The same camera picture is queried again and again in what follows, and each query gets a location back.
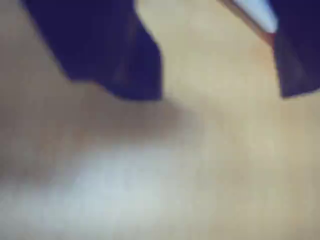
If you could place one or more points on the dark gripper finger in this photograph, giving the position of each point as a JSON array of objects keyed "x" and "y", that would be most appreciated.
[
  {"x": 107, "y": 47},
  {"x": 297, "y": 55}
]

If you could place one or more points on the white marker pen red cap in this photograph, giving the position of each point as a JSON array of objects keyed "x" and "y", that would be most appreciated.
[{"x": 257, "y": 15}]

